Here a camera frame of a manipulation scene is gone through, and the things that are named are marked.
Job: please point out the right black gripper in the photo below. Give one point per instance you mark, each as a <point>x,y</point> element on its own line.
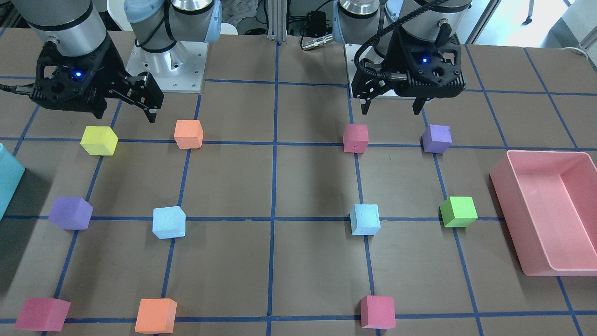
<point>113,66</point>

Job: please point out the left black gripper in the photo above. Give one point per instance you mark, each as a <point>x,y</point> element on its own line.
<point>394,55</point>

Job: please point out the light blue foam block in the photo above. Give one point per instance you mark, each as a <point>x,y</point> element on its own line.
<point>364,219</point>
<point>169,222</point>

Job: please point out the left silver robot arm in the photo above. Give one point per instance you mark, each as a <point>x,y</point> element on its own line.
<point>371,23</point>

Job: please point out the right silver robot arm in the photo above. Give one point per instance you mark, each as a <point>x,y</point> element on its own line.
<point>77,28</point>

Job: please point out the red foam block back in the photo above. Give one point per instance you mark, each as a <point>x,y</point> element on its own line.
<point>355,138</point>

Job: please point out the red foam block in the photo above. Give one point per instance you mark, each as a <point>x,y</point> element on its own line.
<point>42,314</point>
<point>355,138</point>
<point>378,312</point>

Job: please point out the purple foam block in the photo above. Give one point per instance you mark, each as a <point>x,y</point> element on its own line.
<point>71,213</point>
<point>437,138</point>

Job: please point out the yellow foam block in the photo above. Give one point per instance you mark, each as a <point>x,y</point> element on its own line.
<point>99,140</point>

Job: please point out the orange foam block back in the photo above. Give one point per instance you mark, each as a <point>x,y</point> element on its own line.
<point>188,134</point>

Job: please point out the orange foam block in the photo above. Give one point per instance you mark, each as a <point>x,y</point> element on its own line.
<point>188,134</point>
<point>156,316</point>

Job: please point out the silver metal connector plug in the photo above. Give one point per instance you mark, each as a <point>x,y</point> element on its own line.
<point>316,42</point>

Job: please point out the black power adapter box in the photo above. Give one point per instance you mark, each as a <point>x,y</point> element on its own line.
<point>316,23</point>

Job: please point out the green foam block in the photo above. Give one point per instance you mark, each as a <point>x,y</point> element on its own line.
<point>458,211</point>

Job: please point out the cyan plastic tray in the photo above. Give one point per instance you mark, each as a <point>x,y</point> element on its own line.
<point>11,172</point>

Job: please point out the pink plastic tray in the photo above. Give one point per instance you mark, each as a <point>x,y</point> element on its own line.
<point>549,201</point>

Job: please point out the red foam block front centre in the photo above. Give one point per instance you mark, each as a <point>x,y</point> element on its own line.
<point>378,312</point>

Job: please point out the orange foam block front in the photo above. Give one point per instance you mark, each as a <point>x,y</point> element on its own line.
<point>156,316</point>

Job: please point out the aluminium frame post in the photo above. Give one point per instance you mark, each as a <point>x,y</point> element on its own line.
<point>276,20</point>

